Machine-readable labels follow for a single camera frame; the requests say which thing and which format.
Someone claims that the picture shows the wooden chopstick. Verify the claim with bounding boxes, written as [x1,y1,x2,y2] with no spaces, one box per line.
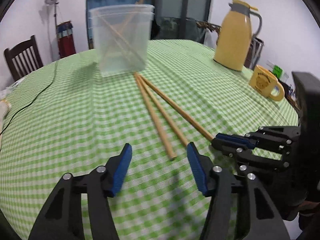
[97,15,145,63]
[135,73,188,147]
[133,72,177,160]
[118,0,145,36]
[111,33,131,52]
[138,74,214,141]

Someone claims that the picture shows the yellow bear mug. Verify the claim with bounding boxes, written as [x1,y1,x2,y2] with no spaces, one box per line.
[249,65,285,101]

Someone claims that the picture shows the green box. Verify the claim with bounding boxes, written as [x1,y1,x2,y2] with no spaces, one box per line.
[272,65,283,79]

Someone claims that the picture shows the yellow thermos jug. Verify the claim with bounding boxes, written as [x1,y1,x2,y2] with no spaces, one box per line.
[214,0,263,72]

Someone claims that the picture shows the green checkered tablecloth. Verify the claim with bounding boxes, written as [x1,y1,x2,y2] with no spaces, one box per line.
[1,40,298,239]

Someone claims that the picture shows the white knit glove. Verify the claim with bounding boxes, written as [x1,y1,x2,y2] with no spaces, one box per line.
[0,100,11,120]

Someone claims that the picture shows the white tissue packet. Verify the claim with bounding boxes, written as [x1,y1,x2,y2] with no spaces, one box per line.
[6,77,25,91]

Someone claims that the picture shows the dark sliding glass door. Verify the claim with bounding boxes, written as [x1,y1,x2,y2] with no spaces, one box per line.
[85,0,214,49]

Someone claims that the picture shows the clear plastic container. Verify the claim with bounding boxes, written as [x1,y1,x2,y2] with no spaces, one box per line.
[89,4,155,77]

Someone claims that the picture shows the dark wooden chair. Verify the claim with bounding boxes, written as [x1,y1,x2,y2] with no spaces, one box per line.
[4,35,43,81]

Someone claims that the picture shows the studio lamp on stand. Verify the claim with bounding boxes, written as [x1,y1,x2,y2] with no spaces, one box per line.
[44,0,60,61]

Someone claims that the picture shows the black charging cable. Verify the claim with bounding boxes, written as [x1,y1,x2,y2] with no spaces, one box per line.
[0,60,59,137]

